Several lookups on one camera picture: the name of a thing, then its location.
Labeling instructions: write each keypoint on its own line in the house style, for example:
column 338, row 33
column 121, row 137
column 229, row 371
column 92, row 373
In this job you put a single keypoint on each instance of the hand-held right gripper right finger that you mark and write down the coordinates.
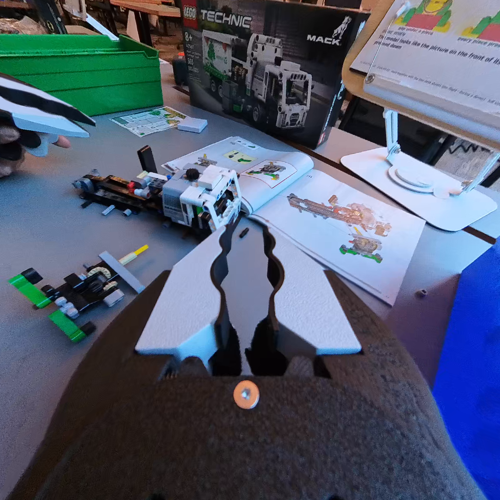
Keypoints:
column 312, row 308

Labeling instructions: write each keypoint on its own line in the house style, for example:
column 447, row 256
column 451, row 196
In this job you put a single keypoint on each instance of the small white box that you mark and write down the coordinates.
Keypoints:
column 192, row 125

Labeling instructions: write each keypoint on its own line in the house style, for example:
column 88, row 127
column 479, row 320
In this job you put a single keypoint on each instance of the black box yellow emblem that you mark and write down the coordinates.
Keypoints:
column 50, row 17

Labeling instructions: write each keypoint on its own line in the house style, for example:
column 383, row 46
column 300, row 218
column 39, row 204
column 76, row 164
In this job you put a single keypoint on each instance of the green plastic bin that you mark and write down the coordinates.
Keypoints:
column 78, row 74

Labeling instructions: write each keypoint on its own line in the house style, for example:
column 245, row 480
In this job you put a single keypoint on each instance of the person's left hand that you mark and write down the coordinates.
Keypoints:
column 9, row 168

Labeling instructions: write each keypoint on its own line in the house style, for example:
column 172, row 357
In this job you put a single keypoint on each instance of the blue plastic bin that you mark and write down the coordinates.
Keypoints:
column 472, row 371

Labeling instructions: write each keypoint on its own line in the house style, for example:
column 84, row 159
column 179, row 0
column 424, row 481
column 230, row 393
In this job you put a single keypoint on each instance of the green white sticker sheet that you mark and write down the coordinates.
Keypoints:
column 144, row 121

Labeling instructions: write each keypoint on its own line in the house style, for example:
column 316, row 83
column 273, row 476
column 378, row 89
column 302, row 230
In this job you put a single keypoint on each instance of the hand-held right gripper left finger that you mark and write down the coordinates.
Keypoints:
column 183, row 308

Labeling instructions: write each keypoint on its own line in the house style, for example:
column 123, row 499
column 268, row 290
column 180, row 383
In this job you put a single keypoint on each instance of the clear plastic bags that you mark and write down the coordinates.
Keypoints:
column 19, row 25

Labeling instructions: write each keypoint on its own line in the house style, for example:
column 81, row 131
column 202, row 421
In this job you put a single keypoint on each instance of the open instruction booklet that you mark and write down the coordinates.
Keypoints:
column 332, row 234

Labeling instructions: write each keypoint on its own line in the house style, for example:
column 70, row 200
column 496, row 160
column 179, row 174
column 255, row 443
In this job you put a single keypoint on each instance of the dark lego set box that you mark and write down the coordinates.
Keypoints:
column 273, row 78

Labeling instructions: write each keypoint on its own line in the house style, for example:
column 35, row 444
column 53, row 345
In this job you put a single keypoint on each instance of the lego gear subassembly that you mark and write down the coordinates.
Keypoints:
column 82, row 293

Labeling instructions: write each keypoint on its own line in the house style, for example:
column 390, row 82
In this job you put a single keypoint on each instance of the white black lego truck model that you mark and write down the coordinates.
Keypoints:
column 183, row 195

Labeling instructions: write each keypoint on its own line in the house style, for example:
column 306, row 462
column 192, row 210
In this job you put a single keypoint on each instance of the printed instruction sheet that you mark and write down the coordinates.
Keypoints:
column 437, row 50

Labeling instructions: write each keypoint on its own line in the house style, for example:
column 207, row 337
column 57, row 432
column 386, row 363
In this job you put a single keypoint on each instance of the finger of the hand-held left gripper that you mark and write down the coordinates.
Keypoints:
column 23, row 105
column 50, row 123

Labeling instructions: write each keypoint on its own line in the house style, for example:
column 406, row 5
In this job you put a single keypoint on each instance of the small dark container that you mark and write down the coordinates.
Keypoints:
column 179, row 70

